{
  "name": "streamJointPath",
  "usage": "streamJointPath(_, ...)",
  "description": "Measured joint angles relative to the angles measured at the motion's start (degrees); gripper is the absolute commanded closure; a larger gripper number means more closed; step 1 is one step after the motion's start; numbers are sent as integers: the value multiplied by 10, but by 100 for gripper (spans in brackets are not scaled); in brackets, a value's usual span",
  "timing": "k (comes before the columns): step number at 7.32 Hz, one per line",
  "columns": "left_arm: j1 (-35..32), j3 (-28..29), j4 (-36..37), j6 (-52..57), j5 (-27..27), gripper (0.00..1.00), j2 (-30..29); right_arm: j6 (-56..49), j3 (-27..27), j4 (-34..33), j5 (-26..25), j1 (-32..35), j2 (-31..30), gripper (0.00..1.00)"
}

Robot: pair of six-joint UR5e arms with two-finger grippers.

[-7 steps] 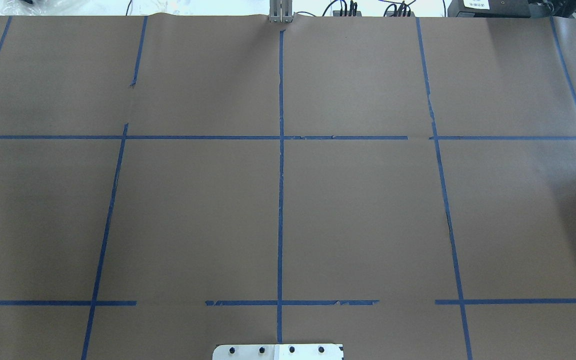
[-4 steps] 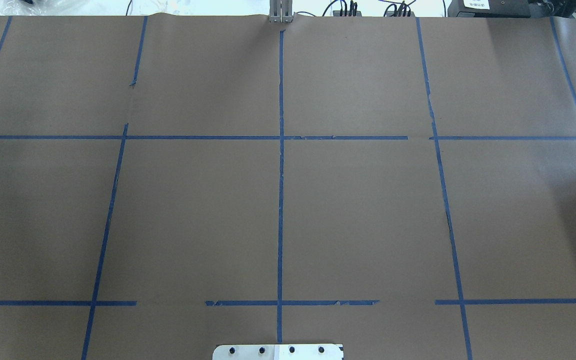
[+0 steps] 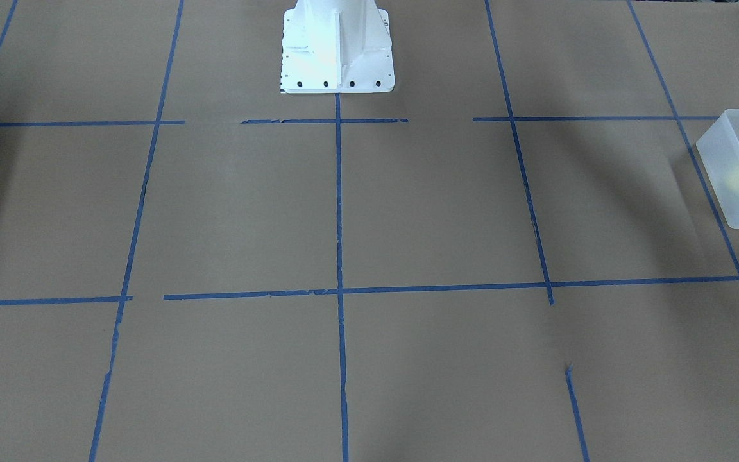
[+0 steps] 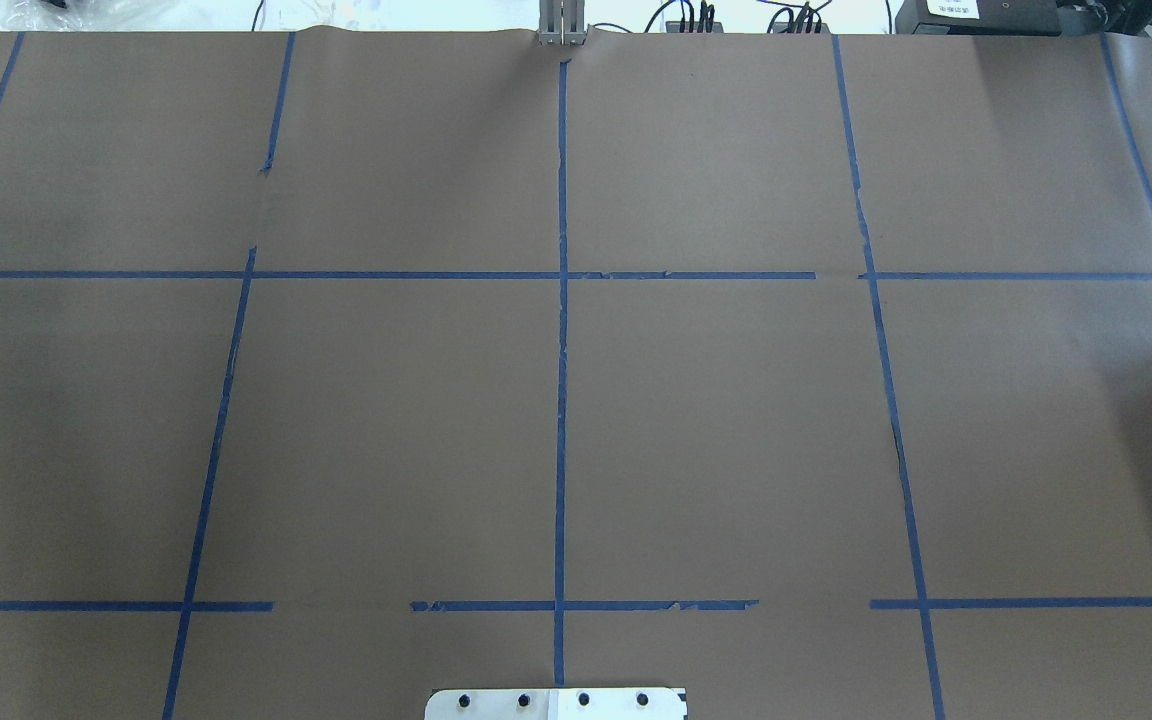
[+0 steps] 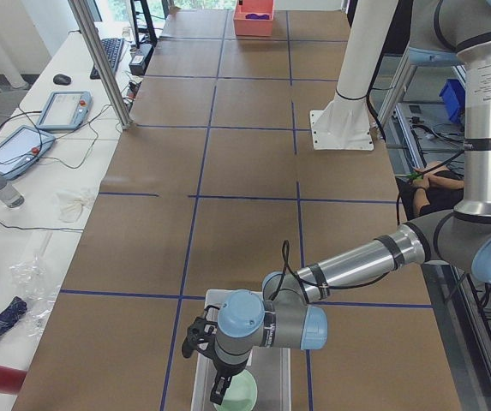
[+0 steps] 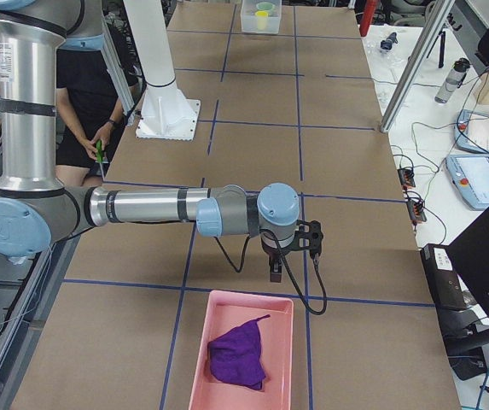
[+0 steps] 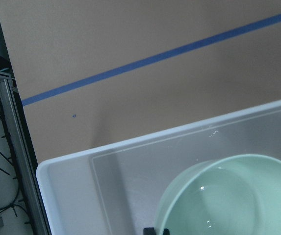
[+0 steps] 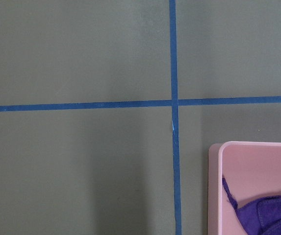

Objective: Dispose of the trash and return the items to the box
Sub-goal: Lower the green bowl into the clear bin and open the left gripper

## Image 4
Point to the black desktop box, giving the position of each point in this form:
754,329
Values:
1002,18

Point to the aluminium frame post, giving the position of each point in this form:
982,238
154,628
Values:
562,23

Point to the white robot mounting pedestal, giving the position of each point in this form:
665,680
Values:
559,703

